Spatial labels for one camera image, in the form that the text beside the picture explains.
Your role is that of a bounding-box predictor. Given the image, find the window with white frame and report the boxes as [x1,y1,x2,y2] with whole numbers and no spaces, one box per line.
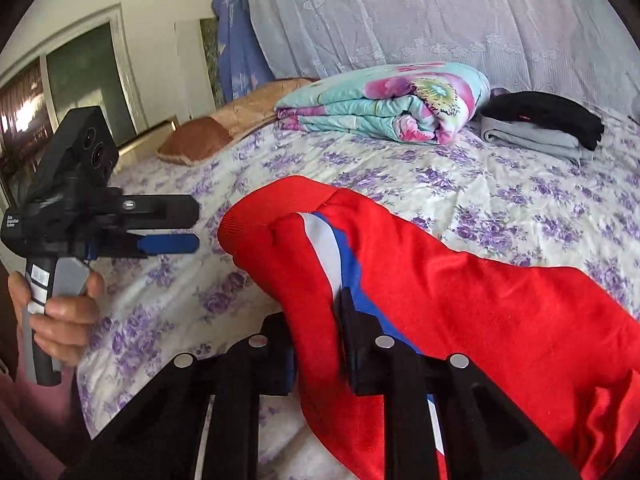
[1,4,149,208]

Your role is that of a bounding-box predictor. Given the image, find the blue patterned cloth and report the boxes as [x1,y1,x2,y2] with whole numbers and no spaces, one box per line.
[212,0,274,102]

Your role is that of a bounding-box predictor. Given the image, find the left hand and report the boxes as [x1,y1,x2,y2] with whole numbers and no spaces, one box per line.
[32,271,105,367]

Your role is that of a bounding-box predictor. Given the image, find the floral purple bed sheet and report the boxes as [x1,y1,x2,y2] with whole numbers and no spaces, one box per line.
[77,113,639,436]

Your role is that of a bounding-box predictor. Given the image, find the brown satin pillow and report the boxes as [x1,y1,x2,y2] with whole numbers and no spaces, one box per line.
[156,78,316,166]

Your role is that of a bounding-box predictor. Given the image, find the pink sleeve forearm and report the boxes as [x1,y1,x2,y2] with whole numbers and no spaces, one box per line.
[1,356,90,479]

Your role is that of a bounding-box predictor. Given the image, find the red blue white pants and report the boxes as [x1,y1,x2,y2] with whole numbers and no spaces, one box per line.
[218,177,639,479]

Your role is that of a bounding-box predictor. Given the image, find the folded grey garment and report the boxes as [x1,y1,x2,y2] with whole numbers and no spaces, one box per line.
[480,116,593,166]

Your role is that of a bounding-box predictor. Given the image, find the folded black garment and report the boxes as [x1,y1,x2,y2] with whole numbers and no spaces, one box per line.
[480,91,604,151]

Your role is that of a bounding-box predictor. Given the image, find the white lace headboard cover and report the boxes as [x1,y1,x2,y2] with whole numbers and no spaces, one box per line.
[248,0,639,114]

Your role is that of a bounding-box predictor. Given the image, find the folded teal floral quilt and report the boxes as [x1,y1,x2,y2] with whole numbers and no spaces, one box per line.
[276,62,491,144]

